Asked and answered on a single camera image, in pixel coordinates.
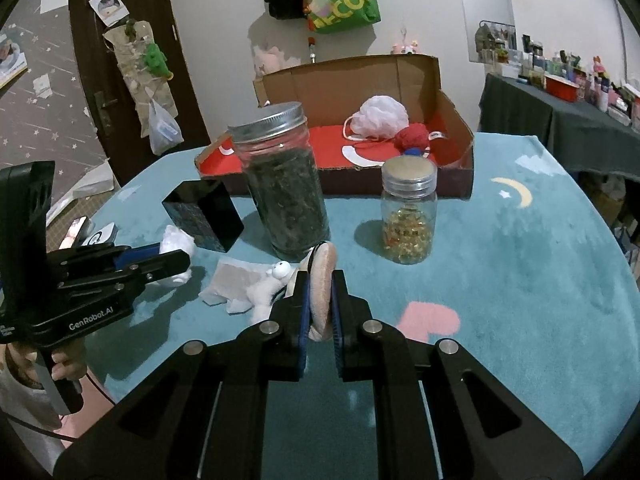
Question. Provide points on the door poster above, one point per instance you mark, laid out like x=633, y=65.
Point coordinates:
x=107, y=6

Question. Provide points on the red knitted plush toy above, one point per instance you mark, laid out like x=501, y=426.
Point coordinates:
x=412, y=137

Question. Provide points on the red basin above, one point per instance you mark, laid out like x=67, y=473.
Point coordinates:
x=562, y=87

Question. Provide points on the row of bottles and jars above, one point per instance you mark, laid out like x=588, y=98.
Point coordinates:
x=600, y=85

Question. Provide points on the small glass jar yellow capsules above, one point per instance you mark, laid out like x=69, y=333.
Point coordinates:
x=409, y=210

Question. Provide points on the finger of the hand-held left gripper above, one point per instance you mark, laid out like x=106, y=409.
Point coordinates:
x=125, y=255
x=155, y=267

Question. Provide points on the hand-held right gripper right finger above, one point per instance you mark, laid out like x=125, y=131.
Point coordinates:
x=336, y=340

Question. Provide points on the small white plush toy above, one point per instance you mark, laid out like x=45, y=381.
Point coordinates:
x=267, y=290

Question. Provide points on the beige hanging organizer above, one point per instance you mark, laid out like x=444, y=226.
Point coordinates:
x=137, y=80

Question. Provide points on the table with dark cloth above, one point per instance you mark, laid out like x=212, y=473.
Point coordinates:
x=555, y=125

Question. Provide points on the pink plush toy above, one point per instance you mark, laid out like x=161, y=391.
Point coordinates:
x=405, y=48

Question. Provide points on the tall glass jar dark herbs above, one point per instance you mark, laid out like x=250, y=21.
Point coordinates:
x=282, y=190

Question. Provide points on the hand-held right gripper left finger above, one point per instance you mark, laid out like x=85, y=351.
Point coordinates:
x=301, y=340

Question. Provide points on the green plush toy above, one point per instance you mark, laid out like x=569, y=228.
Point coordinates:
x=156, y=60

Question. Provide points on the white card with black circle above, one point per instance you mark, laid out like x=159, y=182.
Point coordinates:
x=102, y=235

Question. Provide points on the red bead charm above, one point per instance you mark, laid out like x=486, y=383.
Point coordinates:
x=312, y=47

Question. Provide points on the dark brown door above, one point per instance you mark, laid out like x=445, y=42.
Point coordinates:
x=90, y=60

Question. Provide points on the pink powder puff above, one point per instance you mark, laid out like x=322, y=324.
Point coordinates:
x=322, y=285

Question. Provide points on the white cloth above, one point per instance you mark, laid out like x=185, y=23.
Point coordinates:
x=175, y=245

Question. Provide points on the cardboard box with red lining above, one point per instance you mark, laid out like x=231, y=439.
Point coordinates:
x=350, y=80

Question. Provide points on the black glossy box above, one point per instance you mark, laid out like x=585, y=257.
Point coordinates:
x=210, y=220

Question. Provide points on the white bath pouf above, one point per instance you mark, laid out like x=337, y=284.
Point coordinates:
x=382, y=117

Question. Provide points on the clear plastic bag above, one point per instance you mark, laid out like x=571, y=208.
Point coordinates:
x=162, y=130

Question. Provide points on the person's left hand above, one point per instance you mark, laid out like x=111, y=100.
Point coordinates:
x=70, y=365

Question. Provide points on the white board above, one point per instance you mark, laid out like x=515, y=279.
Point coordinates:
x=82, y=190

